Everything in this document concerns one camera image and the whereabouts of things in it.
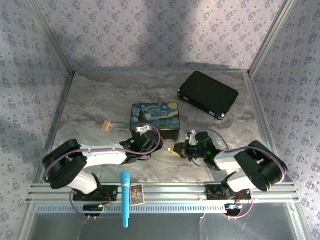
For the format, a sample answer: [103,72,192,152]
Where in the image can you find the turquoise marker pen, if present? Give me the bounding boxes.
[120,170,132,229]

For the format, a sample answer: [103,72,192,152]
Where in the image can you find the long aluminium mounting rail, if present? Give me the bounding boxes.
[26,182,300,204]

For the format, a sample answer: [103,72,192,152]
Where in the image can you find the aluminium frame post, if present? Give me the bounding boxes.
[248,0,300,75]
[24,0,76,75]

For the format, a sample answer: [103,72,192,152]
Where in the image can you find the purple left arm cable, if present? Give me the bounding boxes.
[42,123,162,221]

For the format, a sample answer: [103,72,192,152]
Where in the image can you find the starry night painted box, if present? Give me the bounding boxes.
[129,102,181,141]

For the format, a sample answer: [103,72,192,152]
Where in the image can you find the small purple card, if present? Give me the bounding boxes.
[130,184,146,207]

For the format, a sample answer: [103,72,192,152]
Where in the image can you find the slotted grey cable duct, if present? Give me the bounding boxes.
[36,202,294,215]

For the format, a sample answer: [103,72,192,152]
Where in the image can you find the brass yellow padlock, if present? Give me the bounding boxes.
[167,144,181,158]

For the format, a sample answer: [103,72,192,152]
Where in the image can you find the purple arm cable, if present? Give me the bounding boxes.
[42,123,162,221]
[190,128,288,221]

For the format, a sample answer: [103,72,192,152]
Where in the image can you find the grey metal shelf panel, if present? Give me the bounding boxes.
[31,212,302,240]

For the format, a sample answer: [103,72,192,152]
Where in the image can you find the black hard case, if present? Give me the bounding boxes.
[176,70,240,122]

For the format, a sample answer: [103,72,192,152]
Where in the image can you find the aluminium table side rail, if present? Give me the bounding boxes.
[243,70,297,186]
[38,71,76,186]

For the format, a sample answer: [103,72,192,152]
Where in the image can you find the black controller board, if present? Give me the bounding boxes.
[82,203,104,217]
[224,203,243,216]

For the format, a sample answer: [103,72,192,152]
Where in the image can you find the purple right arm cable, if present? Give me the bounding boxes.
[190,128,288,221]

